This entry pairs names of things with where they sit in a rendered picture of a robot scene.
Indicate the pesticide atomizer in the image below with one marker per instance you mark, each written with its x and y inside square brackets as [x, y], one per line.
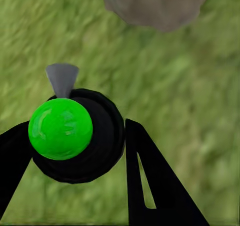
[77, 135]

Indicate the tree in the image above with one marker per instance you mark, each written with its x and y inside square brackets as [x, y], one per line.
[165, 15]

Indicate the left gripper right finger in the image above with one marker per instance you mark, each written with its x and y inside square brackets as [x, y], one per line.
[174, 206]

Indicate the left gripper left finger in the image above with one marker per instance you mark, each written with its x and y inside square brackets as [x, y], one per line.
[15, 156]

